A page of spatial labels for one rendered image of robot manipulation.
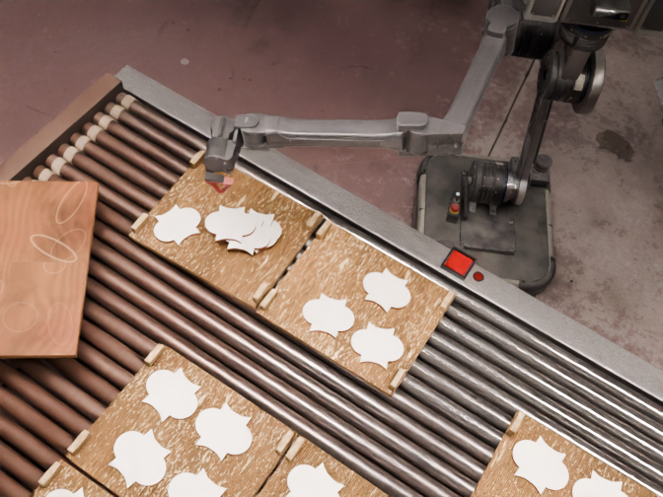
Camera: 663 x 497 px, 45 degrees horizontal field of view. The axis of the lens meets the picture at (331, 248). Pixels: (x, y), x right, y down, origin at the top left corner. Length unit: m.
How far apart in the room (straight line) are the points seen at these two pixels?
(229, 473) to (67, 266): 0.65
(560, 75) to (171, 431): 1.44
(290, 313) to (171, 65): 2.07
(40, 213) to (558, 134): 2.51
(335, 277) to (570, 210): 1.73
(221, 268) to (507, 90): 2.23
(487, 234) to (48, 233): 1.70
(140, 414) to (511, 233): 1.72
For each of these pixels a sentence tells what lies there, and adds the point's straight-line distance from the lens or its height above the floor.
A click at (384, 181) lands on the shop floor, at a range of 3.51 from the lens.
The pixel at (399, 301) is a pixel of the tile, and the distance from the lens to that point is 2.12.
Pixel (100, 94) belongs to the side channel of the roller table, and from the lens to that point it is 2.53.
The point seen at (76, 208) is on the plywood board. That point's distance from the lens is 2.17.
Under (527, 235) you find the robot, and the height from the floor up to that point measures 0.24.
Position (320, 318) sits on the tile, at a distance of 2.07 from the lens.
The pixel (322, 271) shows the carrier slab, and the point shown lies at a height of 0.94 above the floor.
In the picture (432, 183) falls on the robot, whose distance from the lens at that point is 3.24.
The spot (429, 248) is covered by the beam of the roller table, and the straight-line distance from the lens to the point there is 2.25.
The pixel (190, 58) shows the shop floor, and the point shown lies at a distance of 3.94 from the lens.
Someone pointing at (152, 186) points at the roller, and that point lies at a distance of 2.33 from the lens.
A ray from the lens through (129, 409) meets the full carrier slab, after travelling 2.00.
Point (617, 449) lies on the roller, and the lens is 2.15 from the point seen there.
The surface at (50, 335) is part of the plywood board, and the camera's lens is 1.99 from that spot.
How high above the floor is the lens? 2.79
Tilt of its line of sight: 58 degrees down
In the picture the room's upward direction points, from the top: 9 degrees clockwise
